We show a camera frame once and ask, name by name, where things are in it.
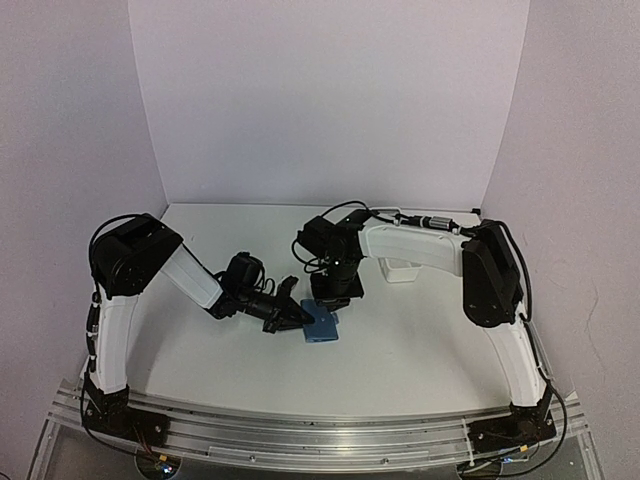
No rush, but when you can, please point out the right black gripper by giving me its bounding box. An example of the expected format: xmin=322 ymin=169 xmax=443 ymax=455
xmin=310 ymin=256 xmax=365 ymax=311

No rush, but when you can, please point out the white plastic tray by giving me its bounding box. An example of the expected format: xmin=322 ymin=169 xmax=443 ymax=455
xmin=379 ymin=258 xmax=422 ymax=284

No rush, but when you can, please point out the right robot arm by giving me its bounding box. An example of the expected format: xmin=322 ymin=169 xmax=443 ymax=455
xmin=294 ymin=208 xmax=549 ymax=408

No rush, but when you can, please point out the blue card holder wallet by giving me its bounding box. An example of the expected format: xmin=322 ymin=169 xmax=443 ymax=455
xmin=301 ymin=299 xmax=339 ymax=344

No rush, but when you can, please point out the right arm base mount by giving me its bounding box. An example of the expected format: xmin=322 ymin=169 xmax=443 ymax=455
xmin=468 ymin=386 xmax=557 ymax=454

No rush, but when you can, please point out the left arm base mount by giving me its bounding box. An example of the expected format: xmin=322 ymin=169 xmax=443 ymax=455
xmin=81 ymin=375 xmax=170 ymax=447

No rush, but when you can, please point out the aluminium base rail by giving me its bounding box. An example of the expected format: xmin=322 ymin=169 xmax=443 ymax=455
xmin=28 ymin=381 xmax=603 ymax=479

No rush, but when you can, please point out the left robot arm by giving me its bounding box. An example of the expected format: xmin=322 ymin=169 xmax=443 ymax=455
xmin=87 ymin=214 xmax=314 ymax=395

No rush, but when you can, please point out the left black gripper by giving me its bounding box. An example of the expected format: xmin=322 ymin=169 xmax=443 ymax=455
xmin=238 ymin=287 xmax=313 ymax=334

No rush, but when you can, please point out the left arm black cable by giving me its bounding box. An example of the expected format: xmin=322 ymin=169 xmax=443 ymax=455
xmin=72 ymin=384 xmax=146 ymax=454

